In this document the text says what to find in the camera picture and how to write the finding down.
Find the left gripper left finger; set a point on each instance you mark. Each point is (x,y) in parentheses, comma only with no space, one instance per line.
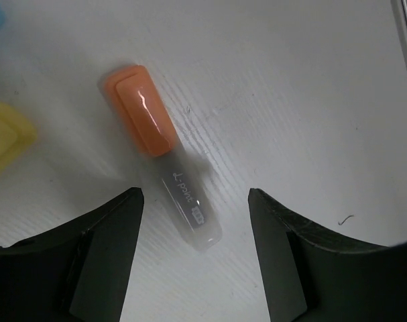
(78,271)

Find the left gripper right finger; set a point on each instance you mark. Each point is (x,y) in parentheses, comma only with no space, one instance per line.
(311,273)

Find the yellow cap highlighter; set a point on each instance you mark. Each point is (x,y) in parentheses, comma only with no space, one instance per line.
(17,134)

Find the orange cap highlighter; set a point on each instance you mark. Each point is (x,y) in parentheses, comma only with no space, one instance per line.
(132,93)

